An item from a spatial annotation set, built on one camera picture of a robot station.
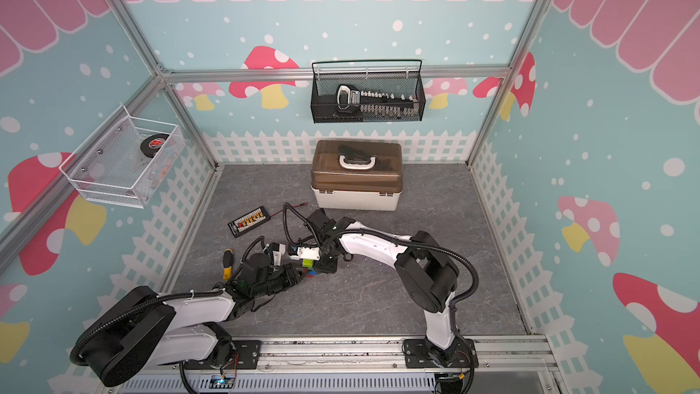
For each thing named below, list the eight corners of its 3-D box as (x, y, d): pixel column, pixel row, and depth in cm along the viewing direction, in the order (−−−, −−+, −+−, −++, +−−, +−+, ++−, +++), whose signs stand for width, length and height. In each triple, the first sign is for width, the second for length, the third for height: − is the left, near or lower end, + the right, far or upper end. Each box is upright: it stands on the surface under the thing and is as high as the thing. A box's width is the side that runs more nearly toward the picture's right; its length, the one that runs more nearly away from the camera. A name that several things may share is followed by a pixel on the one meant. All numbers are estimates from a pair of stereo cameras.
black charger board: (235, 238, 100) (232, 234, 98) (229, 226, 103) (227, 223, 101) (271, 218, 105) (269, 215, 104) (264, 208, 108) (263, 204, 107)
